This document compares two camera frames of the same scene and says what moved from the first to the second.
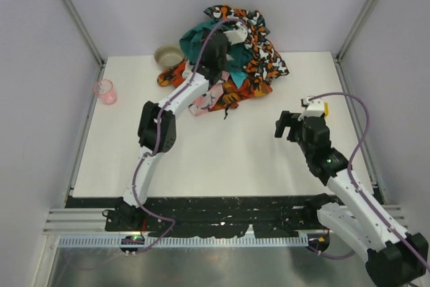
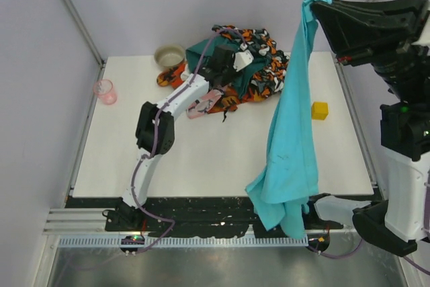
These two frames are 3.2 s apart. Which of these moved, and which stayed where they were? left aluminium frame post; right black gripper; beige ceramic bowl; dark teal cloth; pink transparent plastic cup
Moved: dark teal cloth; right black gripper
Stayed: left aluminium frame post; pink transparent plastic cup; beige ceramic bowl
